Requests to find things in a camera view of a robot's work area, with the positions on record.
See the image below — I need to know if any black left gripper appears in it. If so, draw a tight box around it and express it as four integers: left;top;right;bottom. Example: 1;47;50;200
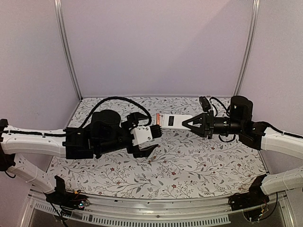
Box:
96;113;158;158

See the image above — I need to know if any white remote control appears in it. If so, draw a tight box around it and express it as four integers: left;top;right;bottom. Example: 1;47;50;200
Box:
160;114;193;131

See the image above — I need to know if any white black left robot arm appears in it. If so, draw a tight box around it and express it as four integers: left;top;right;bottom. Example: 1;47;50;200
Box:
0;110;162;205

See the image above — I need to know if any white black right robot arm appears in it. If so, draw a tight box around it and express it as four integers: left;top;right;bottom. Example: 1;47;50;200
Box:
182;96;303;206

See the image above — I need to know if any floral patterned table mat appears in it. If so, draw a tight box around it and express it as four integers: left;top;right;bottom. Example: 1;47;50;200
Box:
46;96;269;199

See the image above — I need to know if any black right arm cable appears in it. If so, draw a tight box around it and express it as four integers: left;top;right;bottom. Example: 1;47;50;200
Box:
209;96;232;114

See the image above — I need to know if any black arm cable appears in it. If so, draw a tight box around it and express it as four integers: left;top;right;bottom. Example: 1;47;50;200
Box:
80;96;152;128
209;96;232;114

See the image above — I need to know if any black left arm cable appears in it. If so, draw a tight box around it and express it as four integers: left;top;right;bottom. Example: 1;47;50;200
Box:
80;96;152;128

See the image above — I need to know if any right aluminium frame post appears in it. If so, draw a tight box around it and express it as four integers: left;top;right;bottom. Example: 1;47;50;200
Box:
233;0;260;96

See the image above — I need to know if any aluminium frame post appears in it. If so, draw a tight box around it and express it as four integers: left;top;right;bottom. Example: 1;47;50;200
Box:
54;0;83;101
233;0;260;96

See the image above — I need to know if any aluminium front rail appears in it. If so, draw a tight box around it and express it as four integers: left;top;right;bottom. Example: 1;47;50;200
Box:
21;180;297;227

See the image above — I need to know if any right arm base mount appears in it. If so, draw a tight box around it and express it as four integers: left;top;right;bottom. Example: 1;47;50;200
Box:
228;174;269;211

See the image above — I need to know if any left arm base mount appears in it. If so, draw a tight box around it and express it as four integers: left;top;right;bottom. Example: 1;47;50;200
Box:
45;175;90;210

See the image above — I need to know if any left aluminium frame post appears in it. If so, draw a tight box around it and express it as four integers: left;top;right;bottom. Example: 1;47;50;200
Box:
54;0;83;101

